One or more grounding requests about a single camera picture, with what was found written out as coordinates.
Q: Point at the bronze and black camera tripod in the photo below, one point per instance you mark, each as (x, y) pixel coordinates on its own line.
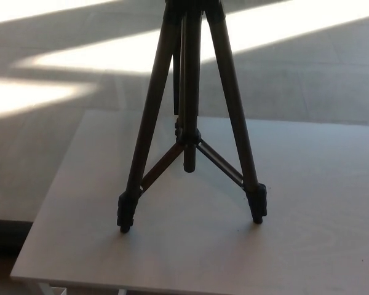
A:
(190, 92)

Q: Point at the black vertical post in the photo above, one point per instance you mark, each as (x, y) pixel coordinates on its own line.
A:
(175, 86)

